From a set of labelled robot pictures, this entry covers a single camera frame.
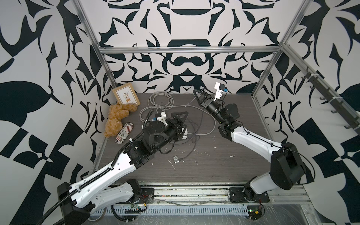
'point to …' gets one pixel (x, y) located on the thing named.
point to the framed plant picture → (125, 94)
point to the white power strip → (185, 133)
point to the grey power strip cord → (162, 100)
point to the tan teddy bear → (117, 112)
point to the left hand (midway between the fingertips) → (187, 115)
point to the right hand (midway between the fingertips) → (193, 90)
